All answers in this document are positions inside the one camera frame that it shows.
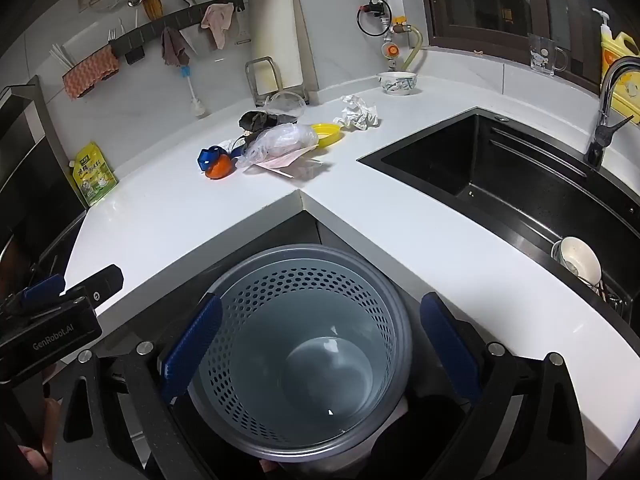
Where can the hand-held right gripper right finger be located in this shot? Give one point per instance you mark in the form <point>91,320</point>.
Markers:
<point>450,347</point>

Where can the clear glass mug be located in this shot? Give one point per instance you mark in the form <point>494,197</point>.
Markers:
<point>545,55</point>

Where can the metal cutting board rack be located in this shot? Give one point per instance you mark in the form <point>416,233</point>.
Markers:
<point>256,80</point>

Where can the clear plastic bag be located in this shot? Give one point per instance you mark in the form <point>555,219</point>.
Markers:
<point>280,142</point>

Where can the green yellow pouch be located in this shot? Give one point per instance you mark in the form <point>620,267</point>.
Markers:
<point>95,175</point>

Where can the amber glass cup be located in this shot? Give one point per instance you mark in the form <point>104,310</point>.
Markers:
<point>151,7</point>

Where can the white crumpled paper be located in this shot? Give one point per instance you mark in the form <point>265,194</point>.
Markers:
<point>357,112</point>

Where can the pink cloth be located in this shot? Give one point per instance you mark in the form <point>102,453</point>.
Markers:
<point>217,22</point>

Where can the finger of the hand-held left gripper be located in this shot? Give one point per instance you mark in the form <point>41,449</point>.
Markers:
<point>45,286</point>
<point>102,282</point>

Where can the white straws bundle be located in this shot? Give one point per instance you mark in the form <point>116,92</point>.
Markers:
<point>62,55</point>

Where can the patterned ceramic bowl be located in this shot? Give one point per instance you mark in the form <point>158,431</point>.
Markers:
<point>397,84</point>

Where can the clear blister package with card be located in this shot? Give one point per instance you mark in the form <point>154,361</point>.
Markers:
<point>286,163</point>

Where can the person's left hand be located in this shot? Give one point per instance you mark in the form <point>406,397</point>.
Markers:
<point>49,430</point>

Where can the gas pipe with valve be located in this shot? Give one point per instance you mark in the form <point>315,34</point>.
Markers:
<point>381,15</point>

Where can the black wall rack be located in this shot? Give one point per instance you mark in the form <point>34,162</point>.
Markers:
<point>170,22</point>

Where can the black kitchen faucet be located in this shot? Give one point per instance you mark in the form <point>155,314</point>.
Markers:
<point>600,135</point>

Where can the white bowl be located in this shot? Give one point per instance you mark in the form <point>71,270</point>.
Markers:
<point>580,260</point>

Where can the blue plastic wrapper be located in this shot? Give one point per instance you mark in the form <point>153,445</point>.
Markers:
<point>207,157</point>

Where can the black kitchen appliance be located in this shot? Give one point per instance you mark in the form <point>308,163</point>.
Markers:
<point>30,175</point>

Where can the yellow detergent pump bottle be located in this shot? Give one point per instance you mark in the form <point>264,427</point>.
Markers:
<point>625,50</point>

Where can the dark grey cloth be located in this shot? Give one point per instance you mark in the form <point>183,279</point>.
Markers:
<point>256,120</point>

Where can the black kitchen sink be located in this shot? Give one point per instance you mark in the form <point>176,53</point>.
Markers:
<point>500,175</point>

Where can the orange fruit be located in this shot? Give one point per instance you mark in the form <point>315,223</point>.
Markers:
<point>220,167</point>

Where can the yellow plastic lid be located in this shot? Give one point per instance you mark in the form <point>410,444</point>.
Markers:
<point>327,135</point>

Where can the brown cloth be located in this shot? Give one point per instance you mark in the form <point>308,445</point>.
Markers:
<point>172,45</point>

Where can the white cutting board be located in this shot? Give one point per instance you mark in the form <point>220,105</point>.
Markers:
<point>277,25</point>

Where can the white crumpled tissue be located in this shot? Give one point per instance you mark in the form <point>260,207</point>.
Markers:
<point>231,146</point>

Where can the clear plastic container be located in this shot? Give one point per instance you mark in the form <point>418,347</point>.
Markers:
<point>285,105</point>

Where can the white blue bottle brush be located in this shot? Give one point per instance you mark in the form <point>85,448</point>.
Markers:
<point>196,102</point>

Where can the orange zigzag patterned cloth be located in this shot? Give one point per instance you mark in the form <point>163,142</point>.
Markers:
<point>90,75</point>

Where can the dark window frame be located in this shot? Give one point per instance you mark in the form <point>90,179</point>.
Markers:
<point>500,25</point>

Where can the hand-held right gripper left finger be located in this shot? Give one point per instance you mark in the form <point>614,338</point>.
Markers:
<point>192,347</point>

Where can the grey perforated trash bin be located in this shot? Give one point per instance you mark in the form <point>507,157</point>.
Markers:
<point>300,360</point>

